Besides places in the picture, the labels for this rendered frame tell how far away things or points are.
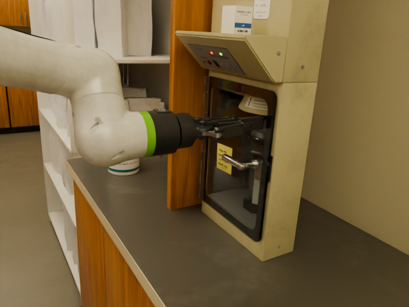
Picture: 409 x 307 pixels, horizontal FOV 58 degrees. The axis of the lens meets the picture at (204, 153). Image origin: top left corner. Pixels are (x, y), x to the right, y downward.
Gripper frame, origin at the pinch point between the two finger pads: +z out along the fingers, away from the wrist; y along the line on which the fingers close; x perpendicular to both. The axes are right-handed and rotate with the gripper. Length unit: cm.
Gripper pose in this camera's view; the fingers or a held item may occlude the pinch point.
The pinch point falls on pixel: (249, 123)
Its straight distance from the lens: 89.0
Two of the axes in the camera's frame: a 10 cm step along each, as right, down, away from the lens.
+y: -5.1, -3.0, 8.1
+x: -0.5, 9.5, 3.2
